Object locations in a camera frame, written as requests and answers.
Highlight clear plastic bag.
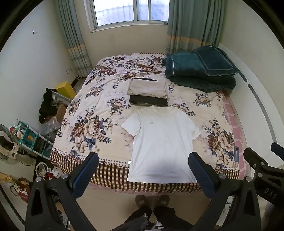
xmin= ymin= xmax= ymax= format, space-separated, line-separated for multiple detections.
xmin=40 ymin=116 xmax=60 ymax=143

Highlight folded black clothes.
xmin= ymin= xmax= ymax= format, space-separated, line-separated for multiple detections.
xmin=129 ymin=95 xmax=168 ymax=107

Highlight pink checked mattress cover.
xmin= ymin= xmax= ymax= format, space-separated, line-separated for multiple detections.
xmin=222 ymin=93 xmax=252 ymax=179

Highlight white t-shirt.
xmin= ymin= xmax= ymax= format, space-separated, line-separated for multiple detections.
xmin=121 ymin=105 xmax=201 ymax=184

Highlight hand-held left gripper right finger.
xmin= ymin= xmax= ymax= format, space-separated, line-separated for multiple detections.
xmin=188 ymin=152 xmax=261 ymax=231

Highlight red printed bag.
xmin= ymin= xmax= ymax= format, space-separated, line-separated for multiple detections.
xmin=10 ymin=177 xmax=31 ymax=203

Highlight teal folded blanket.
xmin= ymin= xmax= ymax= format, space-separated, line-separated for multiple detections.
xmin=161 ymin=53 xmax=236 ymax=93

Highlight white framed window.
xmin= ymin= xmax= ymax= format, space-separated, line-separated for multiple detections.
xmin=83 ymin=0 xmax=170 ymax=34

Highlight teal striped curtain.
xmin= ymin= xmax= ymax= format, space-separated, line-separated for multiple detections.
xmin=54 ymin=0 xmax=93 ymax=78
xmin=166 ymin=0 xmax=226 ymax=55

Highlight brown cardboard box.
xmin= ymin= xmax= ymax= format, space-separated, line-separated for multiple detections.
xmin=55 ymin=103 xmax=67 ymax=124

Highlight folded beige clothes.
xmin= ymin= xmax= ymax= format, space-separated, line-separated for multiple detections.
xmin=127 ymin=78 xmax=168 ymax=99

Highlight white floor fan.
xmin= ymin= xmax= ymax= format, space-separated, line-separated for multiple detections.
xmin=0 ymin=124 xmax=21 ymax=162

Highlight teal shelf rack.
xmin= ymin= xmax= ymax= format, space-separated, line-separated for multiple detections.
xmin=9 ymin=121 xmax=55 ymax=161

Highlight teal pillow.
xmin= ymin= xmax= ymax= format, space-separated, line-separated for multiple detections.
xmin=193 ymin=44 xmax=240 ymax=77

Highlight floral bed sheet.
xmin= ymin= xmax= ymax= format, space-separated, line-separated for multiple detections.
xmin=49 ymin=53 xmax=252 ymax=193

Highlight black hanging clothes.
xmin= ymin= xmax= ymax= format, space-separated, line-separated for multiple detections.
xmin=38 ymin=88 xmax=59 ymax=124

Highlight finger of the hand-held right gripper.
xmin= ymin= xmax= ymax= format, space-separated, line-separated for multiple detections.
xmin=271 ymin=142 xmax=284 ymax=160
xmin=243 ymin=147 xmax=270 ymax=172

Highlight grey slipper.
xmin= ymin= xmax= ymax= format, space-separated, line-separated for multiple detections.
xmin=157 ymin=194 xmax=170 ymax=208
xmin=135 ymin=195 xmax=147 ymax=208

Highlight white headboard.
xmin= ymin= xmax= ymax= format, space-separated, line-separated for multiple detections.
xmin=219 ymin=43 xmax=284 ymax=170

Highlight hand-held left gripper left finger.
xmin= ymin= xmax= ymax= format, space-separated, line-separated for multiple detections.
xmin=25 ymin=152 xmax=99 ymax=231

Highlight yellow box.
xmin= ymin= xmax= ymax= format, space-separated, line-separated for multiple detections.
xmin=55 ymin=81 xmax=77 ymax=99

